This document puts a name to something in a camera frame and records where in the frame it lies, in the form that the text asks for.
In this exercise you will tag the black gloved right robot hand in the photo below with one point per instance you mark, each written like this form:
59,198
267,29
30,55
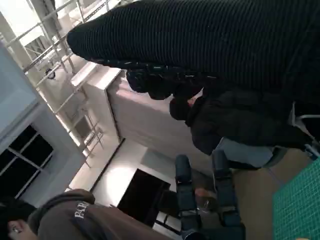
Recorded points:
200,37

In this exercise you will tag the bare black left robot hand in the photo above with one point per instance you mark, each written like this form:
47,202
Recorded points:
186,200

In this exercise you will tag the black monitor screen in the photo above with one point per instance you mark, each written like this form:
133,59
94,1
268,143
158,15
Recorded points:
142,197

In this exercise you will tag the person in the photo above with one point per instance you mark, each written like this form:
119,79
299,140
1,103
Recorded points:
87,222
237,120

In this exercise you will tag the tall white cabinet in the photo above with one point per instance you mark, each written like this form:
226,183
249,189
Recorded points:
100,80

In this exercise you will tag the green cutting mat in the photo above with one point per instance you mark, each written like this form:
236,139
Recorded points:
300,200

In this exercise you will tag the grey office chair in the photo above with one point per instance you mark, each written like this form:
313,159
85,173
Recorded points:
300,120

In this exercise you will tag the round black blue fixture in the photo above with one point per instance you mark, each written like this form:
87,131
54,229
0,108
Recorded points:
50,74

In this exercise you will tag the white metal shelving rack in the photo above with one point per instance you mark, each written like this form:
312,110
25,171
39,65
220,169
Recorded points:
45,56

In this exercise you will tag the dark window with white frame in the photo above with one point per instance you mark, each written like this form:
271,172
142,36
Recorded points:
37,150

